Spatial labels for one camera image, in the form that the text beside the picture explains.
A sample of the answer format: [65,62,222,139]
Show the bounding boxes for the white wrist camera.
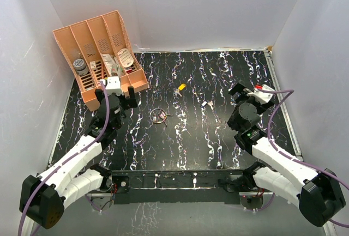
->
[247,84,275,105]
[100,76,124,96]

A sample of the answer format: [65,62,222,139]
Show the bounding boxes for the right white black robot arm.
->
[227,83,346,227]

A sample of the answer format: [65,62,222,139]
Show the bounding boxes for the yellow capped key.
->
[178,84,186,91]

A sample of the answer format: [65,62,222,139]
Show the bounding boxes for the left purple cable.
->
[17,80,111,236]

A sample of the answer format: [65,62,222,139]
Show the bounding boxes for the small white card box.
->
[90,61,99,70]

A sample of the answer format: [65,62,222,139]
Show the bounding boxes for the white paper packets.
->
[101,54,124,77]

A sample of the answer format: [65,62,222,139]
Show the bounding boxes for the white oval packet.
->
[117,48,134,68]

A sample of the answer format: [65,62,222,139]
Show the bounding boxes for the peach plastic desk organizer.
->
[53,10,149,111]

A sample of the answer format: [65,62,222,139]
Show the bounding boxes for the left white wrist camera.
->
[100,76,124,96]

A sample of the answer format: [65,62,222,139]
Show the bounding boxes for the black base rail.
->
[112,170,249,204]

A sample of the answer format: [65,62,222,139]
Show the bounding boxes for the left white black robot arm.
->
[19,80,137,229]

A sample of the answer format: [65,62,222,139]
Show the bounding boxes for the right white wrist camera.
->
[247,84,275,105]

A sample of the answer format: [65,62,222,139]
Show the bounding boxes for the large silver keyring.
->
[149,108,165,122]

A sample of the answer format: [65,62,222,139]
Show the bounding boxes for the silver key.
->
[175,89,182,96]

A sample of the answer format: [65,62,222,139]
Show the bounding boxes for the grey round tin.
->
[73,58,89,76]

